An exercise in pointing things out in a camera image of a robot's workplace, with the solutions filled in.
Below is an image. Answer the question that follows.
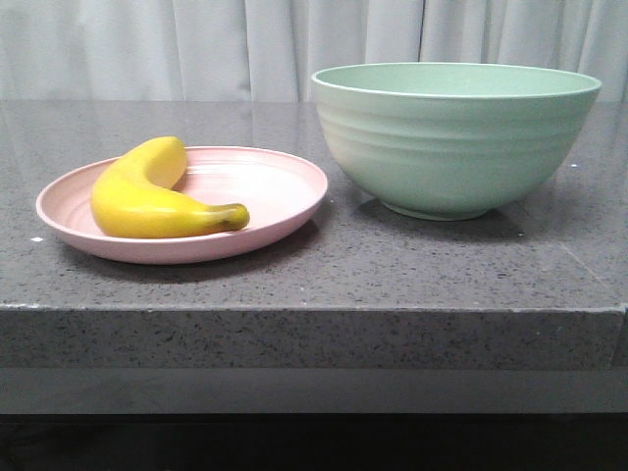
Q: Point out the yellow banana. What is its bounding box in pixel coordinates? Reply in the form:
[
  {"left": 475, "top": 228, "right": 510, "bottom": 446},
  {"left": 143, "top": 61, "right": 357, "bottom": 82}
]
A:
[{"left": 90, "top": 136, "right": 250, "bottom": 238}]

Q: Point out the pink plate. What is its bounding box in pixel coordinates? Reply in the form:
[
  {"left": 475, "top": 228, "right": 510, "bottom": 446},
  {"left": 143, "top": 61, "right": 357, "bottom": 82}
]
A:
[{"left": 36, "top": 146, "right": 328, "bottom": 265}]

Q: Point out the green bowl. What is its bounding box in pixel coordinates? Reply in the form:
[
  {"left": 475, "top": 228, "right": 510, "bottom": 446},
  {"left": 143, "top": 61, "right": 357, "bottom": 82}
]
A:
[{"left": 312, "top": 62, "right": 602, "bottom": 221}]

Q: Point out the white curtain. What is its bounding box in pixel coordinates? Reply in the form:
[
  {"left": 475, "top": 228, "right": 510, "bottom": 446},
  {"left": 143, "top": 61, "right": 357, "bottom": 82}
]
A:
[{"left": 1, "top": 1, "right": 627, "bottom": 102}]

